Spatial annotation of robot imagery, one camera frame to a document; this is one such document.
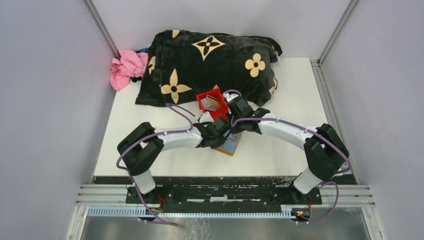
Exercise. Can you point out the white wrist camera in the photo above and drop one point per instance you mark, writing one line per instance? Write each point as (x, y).
(228, 97)
(205, 117)

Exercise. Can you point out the black floral blanket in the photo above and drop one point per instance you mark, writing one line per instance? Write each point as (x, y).
(183, 64)

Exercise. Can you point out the aluminium rail frame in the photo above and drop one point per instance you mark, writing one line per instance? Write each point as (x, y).
(108, 209)

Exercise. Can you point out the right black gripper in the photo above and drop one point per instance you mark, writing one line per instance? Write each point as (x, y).
(235, 129)

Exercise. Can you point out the blue cloth piece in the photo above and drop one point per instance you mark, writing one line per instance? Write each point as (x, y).
(142, 50)

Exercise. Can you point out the red plastic bin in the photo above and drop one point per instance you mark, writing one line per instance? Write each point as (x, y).
(215, 92)

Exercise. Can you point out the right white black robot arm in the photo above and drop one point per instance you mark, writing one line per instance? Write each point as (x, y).
(324, 150)

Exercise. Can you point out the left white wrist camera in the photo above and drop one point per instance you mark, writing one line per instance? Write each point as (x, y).
(205, 117)

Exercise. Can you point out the yellow leather card holder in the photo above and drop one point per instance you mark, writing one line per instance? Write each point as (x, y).
(230, 145)

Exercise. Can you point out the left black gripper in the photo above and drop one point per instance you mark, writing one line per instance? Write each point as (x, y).
(220, 142)

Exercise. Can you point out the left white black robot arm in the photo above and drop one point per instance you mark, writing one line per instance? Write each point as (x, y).
(143, 145)

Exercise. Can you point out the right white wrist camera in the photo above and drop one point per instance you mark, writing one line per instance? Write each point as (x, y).
(228, 97)

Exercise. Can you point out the pink cloth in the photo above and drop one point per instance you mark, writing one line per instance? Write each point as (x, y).
(131, 64)

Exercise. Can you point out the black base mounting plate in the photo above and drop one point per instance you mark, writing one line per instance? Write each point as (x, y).
(225, 193)

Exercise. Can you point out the stack of credit cards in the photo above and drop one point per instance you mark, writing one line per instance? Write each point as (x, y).
(210, 103)

